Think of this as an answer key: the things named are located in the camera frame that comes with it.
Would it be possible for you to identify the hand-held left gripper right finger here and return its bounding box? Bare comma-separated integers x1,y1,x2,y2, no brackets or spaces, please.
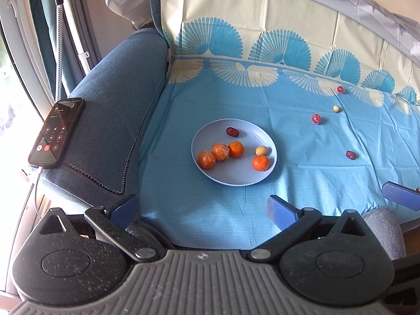
246,195,370,264

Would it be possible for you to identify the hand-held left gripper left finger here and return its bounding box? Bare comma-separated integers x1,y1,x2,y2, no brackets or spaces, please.
39,194,157,263

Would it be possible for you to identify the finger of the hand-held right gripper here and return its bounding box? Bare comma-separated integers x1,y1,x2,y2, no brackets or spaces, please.
381,181,420,212

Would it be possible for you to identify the bare orange mandarin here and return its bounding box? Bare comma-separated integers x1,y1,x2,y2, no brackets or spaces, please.
228,141,245,159
252,154,270,172

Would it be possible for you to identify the light purple plate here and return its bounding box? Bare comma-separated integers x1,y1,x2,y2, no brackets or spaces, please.
192,119,278,187

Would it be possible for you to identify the plastic-wrapped orange mandarin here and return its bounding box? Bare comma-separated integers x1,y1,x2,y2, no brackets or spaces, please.
197,150,216,170
212,143,231,161

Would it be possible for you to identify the grey fleece fabric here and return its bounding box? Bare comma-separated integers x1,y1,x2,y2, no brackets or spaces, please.
362,208,403,261

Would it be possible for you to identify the black smartphone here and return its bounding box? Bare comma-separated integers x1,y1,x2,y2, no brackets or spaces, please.
28,97,86,169

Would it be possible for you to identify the blue sofa armrest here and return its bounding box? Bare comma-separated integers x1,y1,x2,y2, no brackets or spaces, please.
39,28,171,237

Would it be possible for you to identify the blue fan-print sheet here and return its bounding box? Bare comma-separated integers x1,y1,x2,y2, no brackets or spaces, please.
138,0,420,250

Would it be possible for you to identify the teal curtain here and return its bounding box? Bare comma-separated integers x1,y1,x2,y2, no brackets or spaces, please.
24,0,77,96

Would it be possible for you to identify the translucent plastic bag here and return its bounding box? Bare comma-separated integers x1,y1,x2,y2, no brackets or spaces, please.
106,0,155,30

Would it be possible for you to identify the white phone cable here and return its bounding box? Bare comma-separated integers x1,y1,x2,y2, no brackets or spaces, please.
34,167,45,220

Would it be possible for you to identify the grey braided hose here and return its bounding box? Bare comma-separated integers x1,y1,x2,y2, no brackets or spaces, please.
52,0,66,102

